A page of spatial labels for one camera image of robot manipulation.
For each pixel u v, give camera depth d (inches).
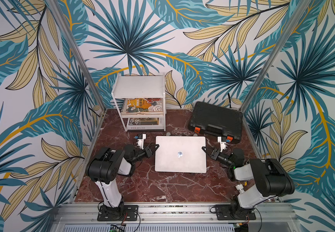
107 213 26.7
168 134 35.1
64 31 29.6
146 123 40.8
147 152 31.4
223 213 28.8
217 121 40.9
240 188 31.3
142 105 37.0
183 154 33.6
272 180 17.9
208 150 32.9
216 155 30.2
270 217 28.8
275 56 33.9
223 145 31.9
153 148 33.8
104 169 18.9
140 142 32.3
